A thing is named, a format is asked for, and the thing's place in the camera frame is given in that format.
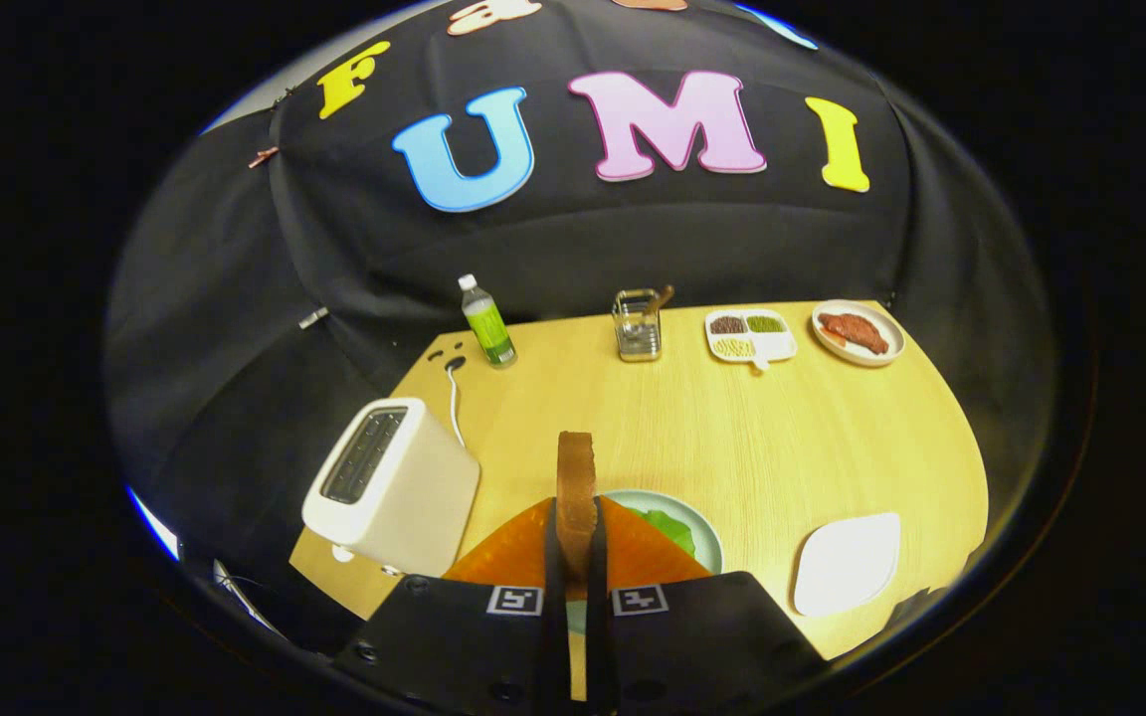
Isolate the white toaster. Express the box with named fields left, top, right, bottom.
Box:
left=301, top=397, right=482, bottom=578

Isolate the pale green round plate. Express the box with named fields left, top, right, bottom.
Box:
left=566, top=488, right=725, bottom=637

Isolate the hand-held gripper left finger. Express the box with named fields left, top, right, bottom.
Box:
left=332, top=495, right=574, bottom=716

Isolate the white divided bean dish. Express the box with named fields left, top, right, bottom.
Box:
left=704, top=307, right=799, bottom=372

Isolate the white square plate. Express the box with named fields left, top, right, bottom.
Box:
left=793, top=511, right=902, bottom=619

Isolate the metal utensil holder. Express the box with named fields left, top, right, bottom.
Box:
left=612, top=288, right=664, bottom=363

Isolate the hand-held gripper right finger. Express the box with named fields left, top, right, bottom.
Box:
left=585, top=495, right=830, bottom=716

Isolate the white toaster cable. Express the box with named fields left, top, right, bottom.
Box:
left=444, top=356, right=470, bottom=448

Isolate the black backdrop cloth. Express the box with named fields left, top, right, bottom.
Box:
left=105, top=0, right=1061, bottom=598

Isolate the red meat slice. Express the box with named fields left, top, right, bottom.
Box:
left=819, top=312, right=890, bottom=356

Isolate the white round plate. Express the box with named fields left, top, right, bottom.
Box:
left=811, top=299, right=907, bottom=368

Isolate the toasted bread slice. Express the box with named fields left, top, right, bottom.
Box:
left=555, top=431, right=599, bottom=601

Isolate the green label plastic bottle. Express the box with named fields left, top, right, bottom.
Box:
left=458, top=273, right=518, bottom=370

